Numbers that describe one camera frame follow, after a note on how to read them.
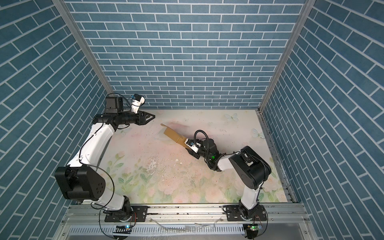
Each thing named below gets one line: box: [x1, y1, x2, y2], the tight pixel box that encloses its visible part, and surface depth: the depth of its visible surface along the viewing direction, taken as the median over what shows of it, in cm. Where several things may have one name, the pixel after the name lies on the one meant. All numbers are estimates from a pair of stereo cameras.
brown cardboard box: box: [160, 123, 188, 149], surface depth 86 cm
